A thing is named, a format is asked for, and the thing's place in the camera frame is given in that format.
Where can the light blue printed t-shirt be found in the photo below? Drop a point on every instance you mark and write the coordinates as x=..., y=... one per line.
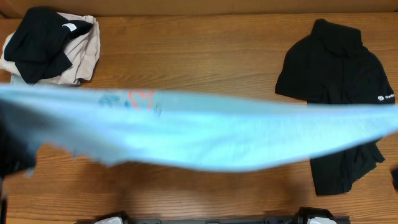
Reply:
x=189, y=130

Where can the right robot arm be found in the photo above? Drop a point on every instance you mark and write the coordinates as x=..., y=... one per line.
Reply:
x=309, y=215

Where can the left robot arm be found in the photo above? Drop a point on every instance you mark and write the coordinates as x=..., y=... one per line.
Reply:
x=114, y=218

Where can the folded beige garment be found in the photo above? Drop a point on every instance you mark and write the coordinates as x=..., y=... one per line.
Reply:
x=83, y=52

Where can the black t-shirt with logo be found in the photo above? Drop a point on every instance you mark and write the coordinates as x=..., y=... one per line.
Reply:
x=332, y=66

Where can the folded black garment on pile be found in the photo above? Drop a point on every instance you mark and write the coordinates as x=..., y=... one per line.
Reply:
x=37, y=46

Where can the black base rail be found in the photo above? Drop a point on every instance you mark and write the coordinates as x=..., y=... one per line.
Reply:
x=266, y=220

